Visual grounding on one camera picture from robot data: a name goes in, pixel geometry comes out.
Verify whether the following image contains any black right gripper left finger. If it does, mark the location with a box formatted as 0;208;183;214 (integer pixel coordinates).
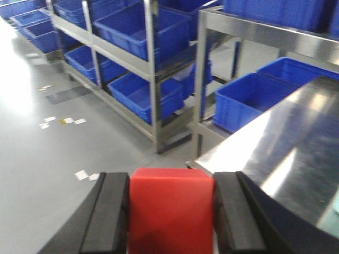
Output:
39;173;130;253

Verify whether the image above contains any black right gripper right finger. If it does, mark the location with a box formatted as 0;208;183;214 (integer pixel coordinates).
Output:
213;172;338;253

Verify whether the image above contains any red cube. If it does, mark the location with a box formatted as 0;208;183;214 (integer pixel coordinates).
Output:
128;168;215;253

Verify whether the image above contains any right blue crate on shelf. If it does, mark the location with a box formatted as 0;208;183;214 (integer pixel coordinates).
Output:
222;0;337;32

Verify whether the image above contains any light blue plastic tub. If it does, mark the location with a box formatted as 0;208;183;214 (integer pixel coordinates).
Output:
317;195;338;238

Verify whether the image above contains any steel flow rack shelving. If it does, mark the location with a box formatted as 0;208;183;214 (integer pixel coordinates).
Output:
47;1;195;154

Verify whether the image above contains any near blue floor crate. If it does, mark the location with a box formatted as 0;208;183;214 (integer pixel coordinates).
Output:
213;72;298;133

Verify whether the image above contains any lower rack blue crate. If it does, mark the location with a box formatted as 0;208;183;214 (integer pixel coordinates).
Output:
108;72;184;125

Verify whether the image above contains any rack blue crate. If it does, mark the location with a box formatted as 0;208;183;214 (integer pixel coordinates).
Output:
92;2;192;71
108;72;184;125

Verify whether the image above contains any far blue floor crate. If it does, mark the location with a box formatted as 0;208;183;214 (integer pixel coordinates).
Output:
256;57;338;87

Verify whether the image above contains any lower left rack crate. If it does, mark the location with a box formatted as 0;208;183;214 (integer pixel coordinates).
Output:
65;46;127;83

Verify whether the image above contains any upper rack blue crate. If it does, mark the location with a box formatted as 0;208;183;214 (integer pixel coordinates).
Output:
92;2;192;71

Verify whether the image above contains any blue crate on floor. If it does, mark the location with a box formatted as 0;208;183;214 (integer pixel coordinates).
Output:
22;21;60;53

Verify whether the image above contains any upper left rack crate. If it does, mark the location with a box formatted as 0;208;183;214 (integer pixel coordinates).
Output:
51;0;125;30

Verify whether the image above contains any stainless steel table shelf frame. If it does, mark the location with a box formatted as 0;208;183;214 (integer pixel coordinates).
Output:
190;5;339;162

